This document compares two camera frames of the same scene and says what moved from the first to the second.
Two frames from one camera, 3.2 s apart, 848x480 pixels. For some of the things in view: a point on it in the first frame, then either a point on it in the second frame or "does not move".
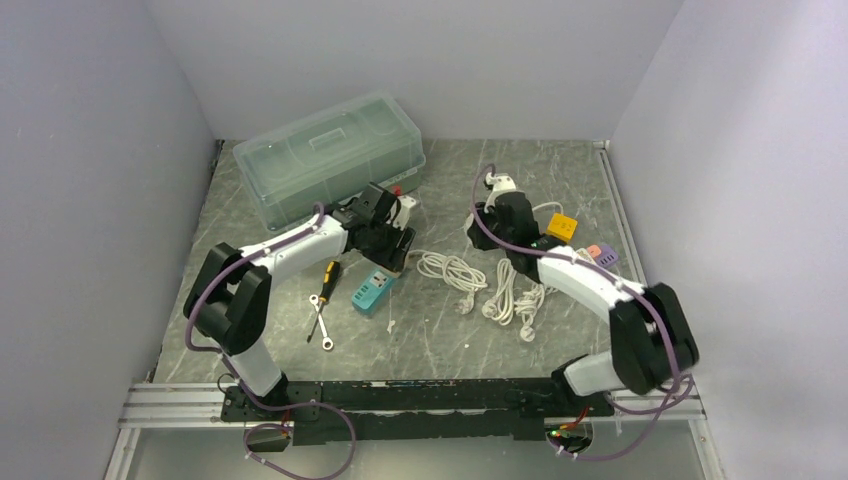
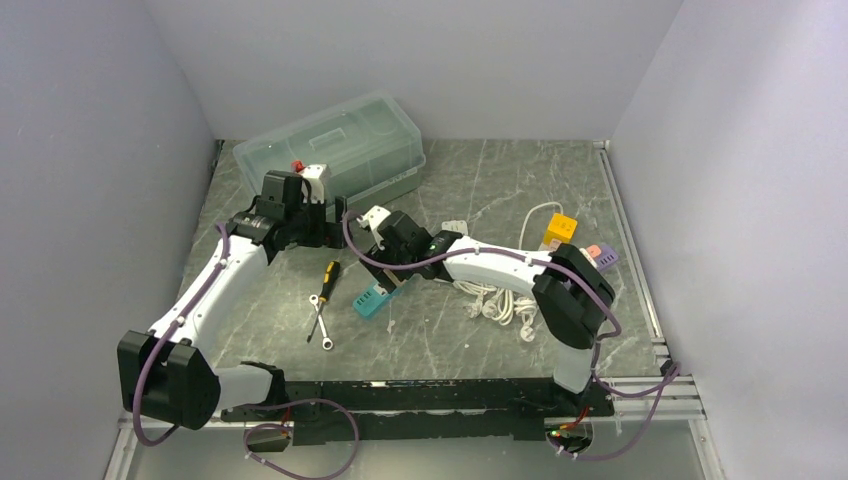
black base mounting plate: [351, 411] does not move
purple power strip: [607, 258] does not move
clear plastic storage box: [328, 157] does not move
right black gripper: [478, 232] -> [391, 266]
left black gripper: [400, 247] -> [325, 221]
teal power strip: [373, 293] does not move
